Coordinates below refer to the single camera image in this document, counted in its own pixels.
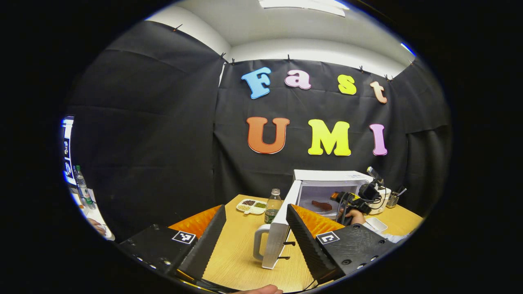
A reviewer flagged clear plastic water bottle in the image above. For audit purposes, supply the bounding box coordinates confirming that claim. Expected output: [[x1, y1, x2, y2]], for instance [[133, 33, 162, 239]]
[[264, 189, 282, 224]]

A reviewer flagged black backdrop cloth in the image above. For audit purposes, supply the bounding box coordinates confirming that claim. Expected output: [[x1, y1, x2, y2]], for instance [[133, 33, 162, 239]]
[[65, 20, 453, 241]]

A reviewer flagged metal mesh utensil holder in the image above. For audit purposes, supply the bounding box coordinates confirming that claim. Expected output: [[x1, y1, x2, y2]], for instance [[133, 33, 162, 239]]
[[386, 186, 407, 209]]

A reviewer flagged green label bottle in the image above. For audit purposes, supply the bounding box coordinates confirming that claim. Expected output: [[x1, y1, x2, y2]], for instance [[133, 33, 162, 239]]
[[74, 165, 96, 209]]

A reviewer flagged white divided snack plate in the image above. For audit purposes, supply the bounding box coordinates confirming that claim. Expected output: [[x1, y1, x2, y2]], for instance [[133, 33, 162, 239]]
[[236, 198, 267, 215]]

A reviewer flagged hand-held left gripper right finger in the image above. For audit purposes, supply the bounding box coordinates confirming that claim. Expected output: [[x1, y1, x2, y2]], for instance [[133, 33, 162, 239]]
[[285, 203, 399, 284]]

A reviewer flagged white rectangular dish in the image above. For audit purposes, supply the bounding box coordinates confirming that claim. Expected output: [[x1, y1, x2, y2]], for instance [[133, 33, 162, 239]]
[[365, 217, 389, 233]]

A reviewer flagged large ceiling light panel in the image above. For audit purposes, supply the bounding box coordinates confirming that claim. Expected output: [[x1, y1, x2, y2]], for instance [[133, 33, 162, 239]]
[[258, 0, 350, 17]]

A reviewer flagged white microwave oven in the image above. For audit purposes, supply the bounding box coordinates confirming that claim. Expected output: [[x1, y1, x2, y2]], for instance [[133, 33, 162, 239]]
[[253, 169, 374, 270]]

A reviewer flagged white toaster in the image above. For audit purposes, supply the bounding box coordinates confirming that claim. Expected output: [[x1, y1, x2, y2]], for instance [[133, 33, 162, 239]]
[[370, 187, 391, 215]]

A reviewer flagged white side desk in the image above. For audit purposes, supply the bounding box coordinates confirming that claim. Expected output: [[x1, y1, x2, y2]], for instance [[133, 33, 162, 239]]
[[69, 188, 116, 241]]

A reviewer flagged computer monitor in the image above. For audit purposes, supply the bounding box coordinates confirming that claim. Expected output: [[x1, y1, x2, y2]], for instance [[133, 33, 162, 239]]
[[61, 116, 76, 186]]

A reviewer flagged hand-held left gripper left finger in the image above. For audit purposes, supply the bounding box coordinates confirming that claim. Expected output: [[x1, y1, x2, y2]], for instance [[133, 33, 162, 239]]
[[117, 204, 227, 282]]

